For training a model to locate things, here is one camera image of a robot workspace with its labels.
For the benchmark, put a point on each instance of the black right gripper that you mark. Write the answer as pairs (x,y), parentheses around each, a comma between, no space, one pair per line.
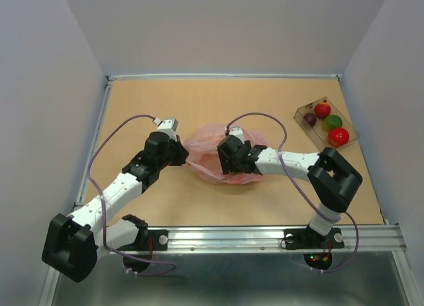
(225,164)

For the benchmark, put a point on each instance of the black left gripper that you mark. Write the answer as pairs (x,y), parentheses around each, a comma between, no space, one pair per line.
(181,152)

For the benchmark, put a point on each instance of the pink plastic bag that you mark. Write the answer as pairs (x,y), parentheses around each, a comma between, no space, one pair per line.
(203,157)

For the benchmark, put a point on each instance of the dark purple fruit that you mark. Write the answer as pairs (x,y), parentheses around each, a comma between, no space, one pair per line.
(310,119)

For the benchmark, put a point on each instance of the red pomegranate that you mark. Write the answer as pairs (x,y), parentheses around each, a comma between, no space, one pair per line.
(322,110)

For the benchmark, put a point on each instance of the green fruit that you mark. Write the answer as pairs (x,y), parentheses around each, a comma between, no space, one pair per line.
(331,122)

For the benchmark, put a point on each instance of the red apple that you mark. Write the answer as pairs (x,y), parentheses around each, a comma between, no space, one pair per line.
(338,137)

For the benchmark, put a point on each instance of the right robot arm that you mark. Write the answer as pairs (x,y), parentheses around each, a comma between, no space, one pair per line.
(333,179)

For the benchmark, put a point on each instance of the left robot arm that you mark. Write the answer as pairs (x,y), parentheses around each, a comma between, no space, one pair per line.
(74,243)

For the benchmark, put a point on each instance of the clear plastic container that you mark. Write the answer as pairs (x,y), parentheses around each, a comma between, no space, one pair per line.
(317,134)

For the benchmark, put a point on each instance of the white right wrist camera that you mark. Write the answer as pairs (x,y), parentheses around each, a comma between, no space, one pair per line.
(236,132)

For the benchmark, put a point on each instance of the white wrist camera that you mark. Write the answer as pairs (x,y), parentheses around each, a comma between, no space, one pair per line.
(167,126)
(236,132)

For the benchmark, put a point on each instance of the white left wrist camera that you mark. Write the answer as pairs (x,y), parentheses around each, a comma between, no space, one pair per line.
(167,126)

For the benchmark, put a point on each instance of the aluminium front rail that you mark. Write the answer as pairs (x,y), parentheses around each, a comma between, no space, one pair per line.
(260,240)

